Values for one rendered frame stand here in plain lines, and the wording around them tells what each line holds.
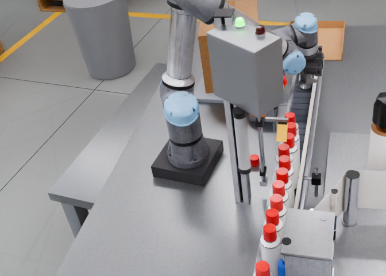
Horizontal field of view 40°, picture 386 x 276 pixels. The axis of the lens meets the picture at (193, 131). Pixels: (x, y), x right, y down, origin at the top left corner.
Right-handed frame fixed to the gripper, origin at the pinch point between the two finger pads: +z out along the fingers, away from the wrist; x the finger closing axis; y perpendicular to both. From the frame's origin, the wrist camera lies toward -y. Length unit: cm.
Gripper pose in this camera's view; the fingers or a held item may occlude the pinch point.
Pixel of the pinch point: (303, 82)
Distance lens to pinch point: 211.9
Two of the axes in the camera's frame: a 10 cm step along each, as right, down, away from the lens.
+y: 9.6, 0.6, -2.8
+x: 1.9, -8.5, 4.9
